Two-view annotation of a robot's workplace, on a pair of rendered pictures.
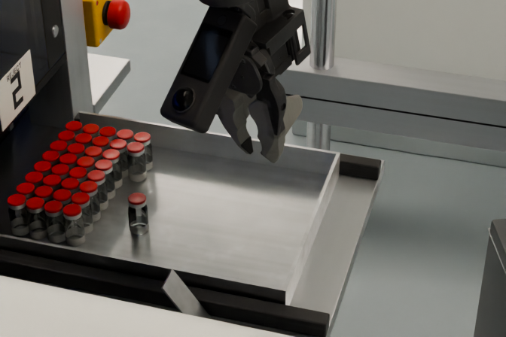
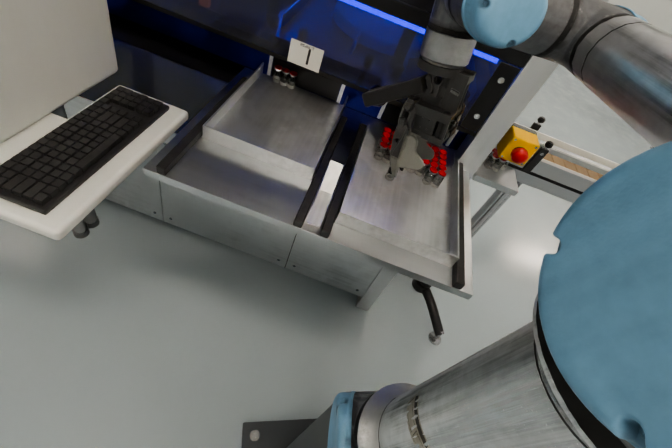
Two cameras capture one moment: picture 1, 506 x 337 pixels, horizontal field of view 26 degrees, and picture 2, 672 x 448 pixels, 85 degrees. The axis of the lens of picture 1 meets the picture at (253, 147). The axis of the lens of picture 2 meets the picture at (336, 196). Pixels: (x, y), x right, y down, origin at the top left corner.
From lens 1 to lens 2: 0.86 m
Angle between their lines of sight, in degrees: 55
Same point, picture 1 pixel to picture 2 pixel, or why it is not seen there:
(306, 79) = not seen: hidden behind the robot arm
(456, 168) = not seen: outside the picture
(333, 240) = (394, 253)
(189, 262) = (368, 192)
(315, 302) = (345, 237)
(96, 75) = (499, 178)
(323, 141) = not seen: hidden behind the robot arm
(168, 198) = (413, 191)
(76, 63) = (479, 145)
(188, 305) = (330, 178)
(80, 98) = (468, 160)
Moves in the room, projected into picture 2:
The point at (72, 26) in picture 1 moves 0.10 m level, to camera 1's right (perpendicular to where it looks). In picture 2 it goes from (490, 129) to (504, 156)
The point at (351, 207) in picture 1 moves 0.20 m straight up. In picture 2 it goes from (424, 268) to (478, 205)
